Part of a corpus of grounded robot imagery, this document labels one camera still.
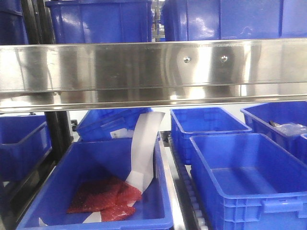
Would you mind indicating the blue upper shelf bin left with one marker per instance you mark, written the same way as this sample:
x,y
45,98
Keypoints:
x,y
101,21

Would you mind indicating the stainless steel shelf rail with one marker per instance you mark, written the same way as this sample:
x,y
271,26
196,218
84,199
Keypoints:
x,y
85,76

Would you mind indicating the clear plastic bag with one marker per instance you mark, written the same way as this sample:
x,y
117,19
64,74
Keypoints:
x,y
289,129

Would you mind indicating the blue empty rear bin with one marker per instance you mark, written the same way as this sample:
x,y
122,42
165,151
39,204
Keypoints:
x,y
201,121

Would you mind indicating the blue empty front bin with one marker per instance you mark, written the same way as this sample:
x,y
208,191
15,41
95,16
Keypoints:
x,y
248,182

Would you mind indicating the blue shelf bin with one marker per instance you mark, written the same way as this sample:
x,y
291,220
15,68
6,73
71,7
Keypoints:
x,y
193,20
101,21

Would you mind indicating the white paper strip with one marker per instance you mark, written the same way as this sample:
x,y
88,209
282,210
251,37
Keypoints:
x,y
142,148

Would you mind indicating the blue upper shelf bin right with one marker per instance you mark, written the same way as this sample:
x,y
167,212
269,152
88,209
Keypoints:
x,y
193,20

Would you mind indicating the blue bin far left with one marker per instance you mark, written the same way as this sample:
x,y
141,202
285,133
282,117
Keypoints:
x,y
24,140

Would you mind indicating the white roller track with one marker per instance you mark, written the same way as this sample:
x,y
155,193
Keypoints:
x,y
190,206

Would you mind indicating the blue empty bin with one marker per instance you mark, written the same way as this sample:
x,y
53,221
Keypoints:
x,y
201,121
248,182

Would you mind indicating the blue tilted bin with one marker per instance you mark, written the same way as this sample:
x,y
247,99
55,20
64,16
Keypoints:
x,y
107,124

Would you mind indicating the red bubble wrap bags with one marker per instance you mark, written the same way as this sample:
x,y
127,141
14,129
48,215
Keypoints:
x,y
113,198

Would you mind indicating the blue bin far right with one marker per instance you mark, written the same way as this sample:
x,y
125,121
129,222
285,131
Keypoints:
x,y
260,118

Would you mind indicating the blue bin with red bags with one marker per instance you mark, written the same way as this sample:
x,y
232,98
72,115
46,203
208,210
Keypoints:
x,y
88,161

